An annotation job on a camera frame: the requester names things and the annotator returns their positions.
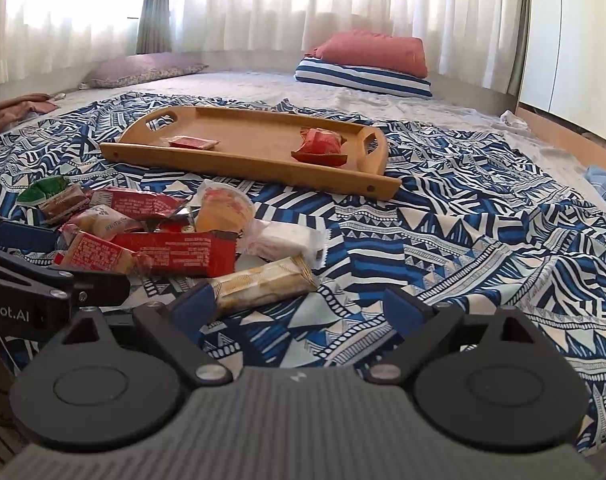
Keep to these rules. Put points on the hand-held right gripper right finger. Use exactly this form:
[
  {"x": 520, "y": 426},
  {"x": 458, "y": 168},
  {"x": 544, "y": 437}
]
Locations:
[{"x": 405, "y": 312}]

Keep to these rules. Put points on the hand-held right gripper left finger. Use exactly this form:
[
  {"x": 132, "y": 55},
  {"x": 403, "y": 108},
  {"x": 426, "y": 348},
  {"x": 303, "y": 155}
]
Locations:
[{"x": 193, "y": 307}]

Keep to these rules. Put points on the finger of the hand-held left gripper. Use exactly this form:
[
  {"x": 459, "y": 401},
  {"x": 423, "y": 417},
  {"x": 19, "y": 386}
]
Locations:
[
  {"x": 98, "y": 287},
  {"x": 25, "y": 237}
]

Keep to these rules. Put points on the red biscuit packet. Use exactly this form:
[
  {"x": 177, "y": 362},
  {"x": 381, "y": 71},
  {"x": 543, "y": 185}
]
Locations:
[{"x": 93, "y": 255}]

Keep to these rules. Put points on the green snack packet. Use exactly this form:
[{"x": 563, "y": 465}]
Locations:
[{"x": 35, "y": 191}]

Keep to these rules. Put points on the large red bar packet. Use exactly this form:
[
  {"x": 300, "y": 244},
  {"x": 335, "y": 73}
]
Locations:
[{"x": 183, "y": 256}]

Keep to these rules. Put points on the brown snack packet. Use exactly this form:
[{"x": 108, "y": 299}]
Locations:
[{"x": 65, "y": 203}]

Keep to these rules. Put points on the pink cake packet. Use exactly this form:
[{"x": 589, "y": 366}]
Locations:
[{"x": 98, "y": 222}]

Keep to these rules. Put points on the clear biscuit packet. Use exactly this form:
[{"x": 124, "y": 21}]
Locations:
[{"x": 263, "y": 285}]

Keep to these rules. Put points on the small dark red packet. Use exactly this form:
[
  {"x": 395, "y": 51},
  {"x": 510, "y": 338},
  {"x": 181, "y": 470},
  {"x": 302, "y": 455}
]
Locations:
[{"x": 173, "y": 223}]

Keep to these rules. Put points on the long thin red packet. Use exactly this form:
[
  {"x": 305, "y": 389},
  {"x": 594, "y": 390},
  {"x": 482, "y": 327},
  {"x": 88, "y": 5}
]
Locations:
[{"x": 133, "y": 202}]

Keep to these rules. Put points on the orange cake packet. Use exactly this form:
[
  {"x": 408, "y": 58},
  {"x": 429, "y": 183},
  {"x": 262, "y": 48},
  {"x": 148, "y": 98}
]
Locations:
[{"x": 223, "y": 207}]

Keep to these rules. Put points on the white snack packet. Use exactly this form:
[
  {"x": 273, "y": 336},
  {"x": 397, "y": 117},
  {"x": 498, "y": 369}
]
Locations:
[{"x": 283, "y": 242}]

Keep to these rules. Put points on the red sachet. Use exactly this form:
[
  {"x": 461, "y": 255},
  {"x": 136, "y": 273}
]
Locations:
[{"x": 193, "y": 142}]

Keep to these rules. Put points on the wooden serving tray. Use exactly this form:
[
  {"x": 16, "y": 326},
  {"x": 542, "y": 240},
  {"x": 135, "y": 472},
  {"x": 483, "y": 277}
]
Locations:
[{"x": 263, "y": 140}]

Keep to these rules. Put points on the red snack packet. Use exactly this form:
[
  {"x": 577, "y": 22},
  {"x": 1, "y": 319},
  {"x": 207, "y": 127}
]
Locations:
[{"x": 318, "y": 147}]

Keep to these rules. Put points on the blue patterned blanket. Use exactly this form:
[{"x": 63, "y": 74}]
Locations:
[{"x": 458, "y": 240}]

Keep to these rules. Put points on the mauve pillow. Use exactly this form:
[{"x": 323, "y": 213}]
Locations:
[{"x": 143, "y": 67}]

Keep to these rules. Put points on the crumpled white paper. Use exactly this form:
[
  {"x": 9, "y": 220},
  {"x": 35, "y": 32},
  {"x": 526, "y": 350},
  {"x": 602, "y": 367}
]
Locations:
[{"x": 514, "y": 119}]

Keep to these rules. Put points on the light blue cloth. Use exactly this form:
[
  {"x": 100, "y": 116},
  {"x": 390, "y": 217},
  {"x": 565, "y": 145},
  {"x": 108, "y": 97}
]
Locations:
[{"x": 605, "y": 182}]

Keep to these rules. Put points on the blue striped pillow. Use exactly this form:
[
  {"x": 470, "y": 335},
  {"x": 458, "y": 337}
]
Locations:
[{"x": 353, "y": 79}]

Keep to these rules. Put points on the red pillow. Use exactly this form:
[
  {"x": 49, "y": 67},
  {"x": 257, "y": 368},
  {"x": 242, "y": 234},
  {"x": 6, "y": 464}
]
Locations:
[{"x": 378, "y": 52}]

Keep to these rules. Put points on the grey-green curtain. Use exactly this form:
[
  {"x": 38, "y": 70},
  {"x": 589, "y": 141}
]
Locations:
[
  {"x": 154, "y": 5},
  {"x": 520, "y": 20}
]

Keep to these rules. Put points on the white wardrobe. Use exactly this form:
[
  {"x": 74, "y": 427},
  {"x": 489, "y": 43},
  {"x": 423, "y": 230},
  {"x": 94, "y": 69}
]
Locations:
[{"x": 568, "y": 35}]

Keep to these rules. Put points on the white sheer curtain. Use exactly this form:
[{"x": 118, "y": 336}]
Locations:
[{"x": 293, "y": 0}]

